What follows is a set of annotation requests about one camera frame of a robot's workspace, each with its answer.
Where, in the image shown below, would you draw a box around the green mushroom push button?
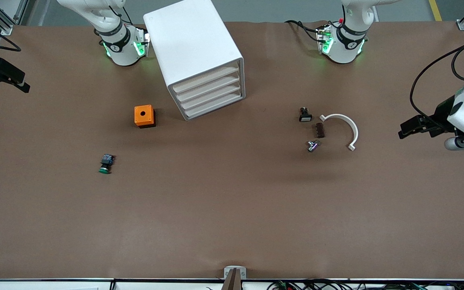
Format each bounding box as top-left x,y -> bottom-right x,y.
98,154 -> 115,174

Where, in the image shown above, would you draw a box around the white drawer cabinet shell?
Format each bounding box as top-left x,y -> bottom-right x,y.
143,0 -> 245,121

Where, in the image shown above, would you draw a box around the orange box with hole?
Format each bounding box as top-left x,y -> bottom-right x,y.
134,105 -> 156,128

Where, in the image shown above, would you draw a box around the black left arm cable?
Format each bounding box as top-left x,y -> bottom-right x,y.
410,43 -> 464,124

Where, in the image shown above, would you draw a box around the white curved plastic bracket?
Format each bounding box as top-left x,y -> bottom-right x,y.
319,114 -> 359,151

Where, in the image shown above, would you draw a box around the black base power cable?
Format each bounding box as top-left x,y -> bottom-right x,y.
285,19 -> 321,41

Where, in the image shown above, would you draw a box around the tangled black cables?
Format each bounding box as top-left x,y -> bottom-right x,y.
266,280 -> 464,290

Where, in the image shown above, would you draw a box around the white table edge rail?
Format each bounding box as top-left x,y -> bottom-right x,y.
0,279 -> 464,290

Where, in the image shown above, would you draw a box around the grey bracket with brown post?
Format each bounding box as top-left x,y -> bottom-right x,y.
224,266 -> 247,290

